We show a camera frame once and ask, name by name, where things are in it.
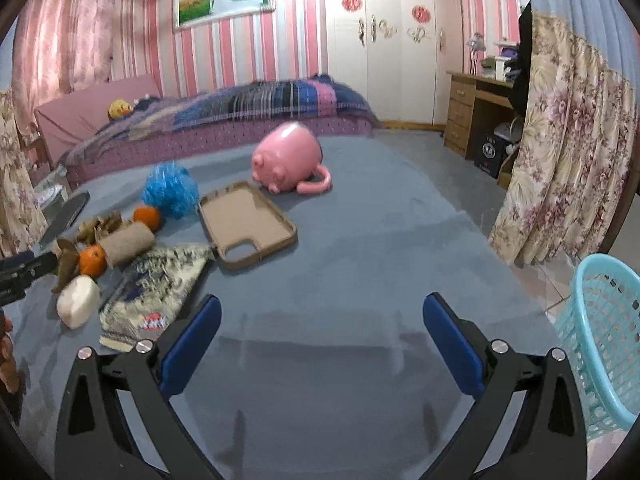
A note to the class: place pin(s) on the person's left hand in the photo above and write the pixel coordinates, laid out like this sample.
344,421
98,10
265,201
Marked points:
7,365

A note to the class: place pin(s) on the white wardrobe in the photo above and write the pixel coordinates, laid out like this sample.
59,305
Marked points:
390,70

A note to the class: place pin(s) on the brown phone case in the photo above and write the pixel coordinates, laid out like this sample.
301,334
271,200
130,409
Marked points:
240,220

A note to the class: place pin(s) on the plaid blanket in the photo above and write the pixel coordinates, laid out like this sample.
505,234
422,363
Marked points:
250,100

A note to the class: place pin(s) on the white soap bar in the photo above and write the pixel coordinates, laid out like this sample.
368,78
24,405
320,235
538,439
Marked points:
77,302

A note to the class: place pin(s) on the printed snack packet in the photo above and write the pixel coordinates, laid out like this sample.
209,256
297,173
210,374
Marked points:
150,285

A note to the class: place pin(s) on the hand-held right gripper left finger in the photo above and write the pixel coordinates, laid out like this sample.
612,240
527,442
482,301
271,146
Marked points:
192,345

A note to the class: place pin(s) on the purple bed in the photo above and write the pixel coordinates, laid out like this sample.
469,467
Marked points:
200,140

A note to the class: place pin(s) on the floral curtain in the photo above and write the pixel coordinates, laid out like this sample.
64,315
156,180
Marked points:
565,160
15,185

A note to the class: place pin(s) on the black smartphone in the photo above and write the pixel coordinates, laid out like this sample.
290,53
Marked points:
67,215

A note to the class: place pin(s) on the bedside table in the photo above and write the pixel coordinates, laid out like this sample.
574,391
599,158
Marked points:
50,190

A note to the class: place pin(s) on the turquoise plastic basket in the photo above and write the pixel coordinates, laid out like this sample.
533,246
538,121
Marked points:
600,360

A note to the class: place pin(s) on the yellow plush toy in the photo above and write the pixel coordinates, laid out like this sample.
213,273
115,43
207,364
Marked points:
120,109

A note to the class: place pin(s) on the black box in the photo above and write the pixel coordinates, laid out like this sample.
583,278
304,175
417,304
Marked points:
490,155

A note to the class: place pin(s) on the pink curtain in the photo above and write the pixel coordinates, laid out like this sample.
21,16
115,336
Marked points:
65,35

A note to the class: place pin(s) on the grey-blue bed cover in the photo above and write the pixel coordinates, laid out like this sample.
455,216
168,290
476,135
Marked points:
375,260

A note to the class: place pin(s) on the wooden desk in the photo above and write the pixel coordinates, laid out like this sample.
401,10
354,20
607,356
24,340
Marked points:
460,105

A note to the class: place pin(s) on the desk lamp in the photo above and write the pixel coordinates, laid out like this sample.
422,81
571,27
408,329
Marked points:
475,45

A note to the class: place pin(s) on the brown paper scrap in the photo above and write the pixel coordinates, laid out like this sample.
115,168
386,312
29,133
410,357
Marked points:
67,265

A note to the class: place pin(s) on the blue bath pouf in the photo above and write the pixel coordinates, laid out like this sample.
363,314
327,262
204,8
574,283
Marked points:
170,192

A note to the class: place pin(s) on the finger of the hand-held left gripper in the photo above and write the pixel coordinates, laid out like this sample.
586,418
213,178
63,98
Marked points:
37,264

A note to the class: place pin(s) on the red paper decoration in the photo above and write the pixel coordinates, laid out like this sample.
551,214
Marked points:
421,13
351,2

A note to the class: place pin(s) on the black hanging garment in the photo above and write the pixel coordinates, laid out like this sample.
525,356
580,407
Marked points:
522,60

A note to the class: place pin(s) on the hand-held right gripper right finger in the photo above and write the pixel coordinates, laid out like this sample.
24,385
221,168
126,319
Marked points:
452,345

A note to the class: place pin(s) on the pink pig mug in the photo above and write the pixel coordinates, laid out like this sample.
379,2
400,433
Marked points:
285,155

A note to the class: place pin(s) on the small orange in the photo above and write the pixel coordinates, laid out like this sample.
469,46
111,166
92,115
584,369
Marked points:
146,216
92,260

